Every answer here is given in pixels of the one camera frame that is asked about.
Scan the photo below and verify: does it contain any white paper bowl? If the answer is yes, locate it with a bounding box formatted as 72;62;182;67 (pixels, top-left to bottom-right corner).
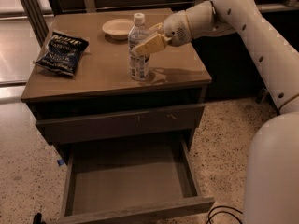
102;19;134;40

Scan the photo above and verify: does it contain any brown wooden drawer cabinet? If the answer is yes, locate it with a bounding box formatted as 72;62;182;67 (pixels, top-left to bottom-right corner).
21;12;213;224

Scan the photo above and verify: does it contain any black object at bottom edge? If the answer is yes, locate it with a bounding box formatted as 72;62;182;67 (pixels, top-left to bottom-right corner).
33;213;44;224

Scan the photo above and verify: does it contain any clear plastic water bottle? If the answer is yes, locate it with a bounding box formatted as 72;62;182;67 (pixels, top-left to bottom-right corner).
128;13;150;81

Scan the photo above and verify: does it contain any black floor cable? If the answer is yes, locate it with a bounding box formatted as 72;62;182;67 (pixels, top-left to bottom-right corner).
206;205;244;224

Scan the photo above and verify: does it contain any dark blue chip bag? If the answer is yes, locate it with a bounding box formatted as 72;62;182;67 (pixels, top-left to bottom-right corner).
34;31;89;77

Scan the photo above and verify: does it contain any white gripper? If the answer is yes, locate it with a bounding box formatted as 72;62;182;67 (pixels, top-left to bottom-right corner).
132;10;192;56

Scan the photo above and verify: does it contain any open middle drawer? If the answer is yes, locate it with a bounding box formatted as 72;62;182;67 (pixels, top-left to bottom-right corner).
51;133;214;224

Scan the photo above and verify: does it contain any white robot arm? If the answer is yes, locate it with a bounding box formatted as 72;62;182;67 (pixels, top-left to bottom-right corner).
133;0;299;224

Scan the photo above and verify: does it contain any closed top drawer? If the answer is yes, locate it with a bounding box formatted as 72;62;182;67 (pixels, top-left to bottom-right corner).
36;104;204;145

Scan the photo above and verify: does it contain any blue tape piece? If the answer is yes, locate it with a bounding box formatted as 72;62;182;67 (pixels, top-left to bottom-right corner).
57;159;64;166

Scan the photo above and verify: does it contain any small black floor device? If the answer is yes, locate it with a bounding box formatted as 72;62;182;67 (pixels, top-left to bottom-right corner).
255;88;268;104

